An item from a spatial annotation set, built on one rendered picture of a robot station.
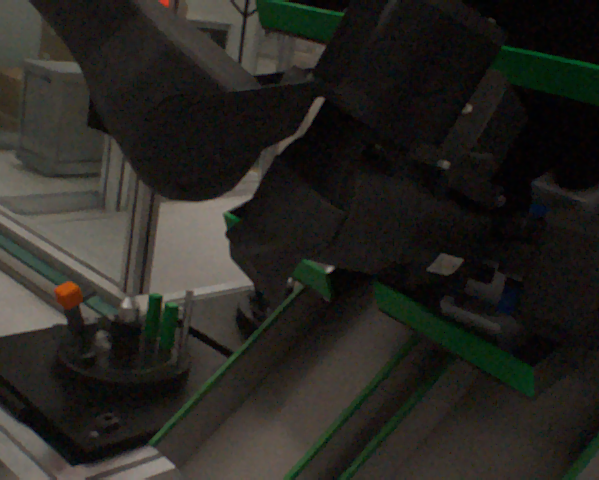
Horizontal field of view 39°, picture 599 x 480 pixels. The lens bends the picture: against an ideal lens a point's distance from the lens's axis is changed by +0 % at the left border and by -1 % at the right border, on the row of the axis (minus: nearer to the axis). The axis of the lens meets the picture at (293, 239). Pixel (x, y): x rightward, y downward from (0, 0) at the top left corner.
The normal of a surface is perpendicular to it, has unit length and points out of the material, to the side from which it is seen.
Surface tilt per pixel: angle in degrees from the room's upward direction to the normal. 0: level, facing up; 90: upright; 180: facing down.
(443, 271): 121
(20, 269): 90
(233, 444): 45
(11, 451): 0
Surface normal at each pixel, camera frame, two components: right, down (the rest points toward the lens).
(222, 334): 0.17, -0.94
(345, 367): -0.45, -0.64
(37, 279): -0.69, 0.10
